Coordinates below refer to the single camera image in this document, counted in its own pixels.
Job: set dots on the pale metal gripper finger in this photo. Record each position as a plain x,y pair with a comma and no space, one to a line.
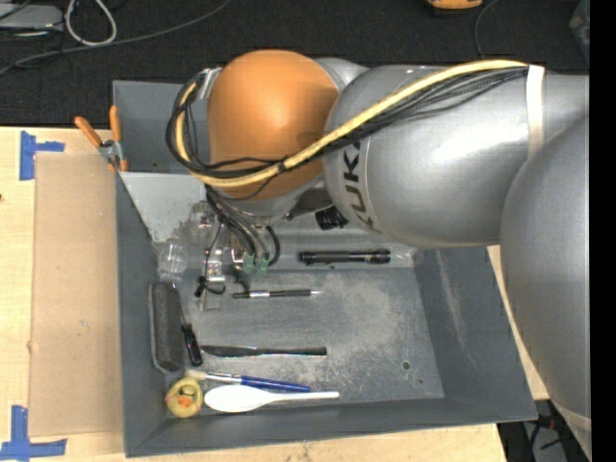
238,258
214,291

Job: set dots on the clear plastic cup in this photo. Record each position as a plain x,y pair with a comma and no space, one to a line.
171,258

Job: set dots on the silver and black pen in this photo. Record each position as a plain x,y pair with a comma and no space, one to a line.
279,294

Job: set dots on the black screwdriver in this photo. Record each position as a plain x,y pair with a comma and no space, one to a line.
193,344

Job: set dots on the dark grey sponge block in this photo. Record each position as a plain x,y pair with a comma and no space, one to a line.
168,327

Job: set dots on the black knife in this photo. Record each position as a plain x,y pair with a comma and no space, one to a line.
264,351

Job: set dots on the blue paintbrush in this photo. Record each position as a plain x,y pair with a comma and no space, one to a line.
260,381

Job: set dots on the black flashlight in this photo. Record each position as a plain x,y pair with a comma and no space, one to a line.
344,257

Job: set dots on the white plastic spoon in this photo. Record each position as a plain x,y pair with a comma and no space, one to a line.
236,398

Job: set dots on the yellow toy duck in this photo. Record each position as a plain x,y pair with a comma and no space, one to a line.
184,397

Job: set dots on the grey metal bin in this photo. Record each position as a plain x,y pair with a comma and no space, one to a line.
366,315

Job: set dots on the pale brown flat board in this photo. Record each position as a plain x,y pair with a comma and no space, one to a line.
72,296

